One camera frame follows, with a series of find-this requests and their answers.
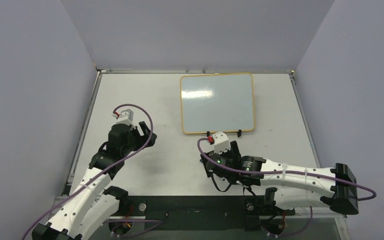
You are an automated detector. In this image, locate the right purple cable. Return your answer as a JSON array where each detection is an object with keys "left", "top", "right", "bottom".
[{"left": 197, "top": 138, "right": 377, "bottom": 202}]

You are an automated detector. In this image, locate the yellow framed whiteboard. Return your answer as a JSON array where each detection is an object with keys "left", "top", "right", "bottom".
[{"left": 179, "top": 72, "right": 256, "bottom": 135}]

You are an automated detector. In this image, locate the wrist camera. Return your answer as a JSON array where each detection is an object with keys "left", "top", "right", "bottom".
[
  {"left": 207, "top": 131, "right": 231, "bottom": 155},
  {"left": 112, "top": 109, "right": 135, "bottom": 128}
]

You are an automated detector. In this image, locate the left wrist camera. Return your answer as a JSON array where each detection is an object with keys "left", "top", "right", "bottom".
[{"left": 112, "top": 109, "right": 135, "bottom": 128}]

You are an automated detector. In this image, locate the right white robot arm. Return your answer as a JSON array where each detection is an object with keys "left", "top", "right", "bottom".
[{"left": 198, "top": 141, "right": 359, "bottom": 215}]

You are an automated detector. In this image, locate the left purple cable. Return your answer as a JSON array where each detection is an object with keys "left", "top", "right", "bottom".
[{"left": 21, "top": 103, "right": 155, "bottom": 240}]

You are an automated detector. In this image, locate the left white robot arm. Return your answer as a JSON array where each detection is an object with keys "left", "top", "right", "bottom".
[{"left": 31, "top": 120, "right": 157, "bottom": 240}]

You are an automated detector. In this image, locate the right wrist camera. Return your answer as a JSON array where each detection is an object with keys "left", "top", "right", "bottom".
[{"left": 207, "top": 131, "right": 231, "bottom": 155}]

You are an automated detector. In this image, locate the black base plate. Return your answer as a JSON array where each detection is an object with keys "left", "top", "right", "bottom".
[{"left": 112, "top": 195, "right": 296, "bottom": 232}]

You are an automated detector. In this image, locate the purple cable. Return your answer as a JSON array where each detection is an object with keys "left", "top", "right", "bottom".
[
  {"left": 197, "top": 138, "right": 377, "bottom": 202},
  {"left": 21, "top": 103, "right": 155, "bottom": 240}
]

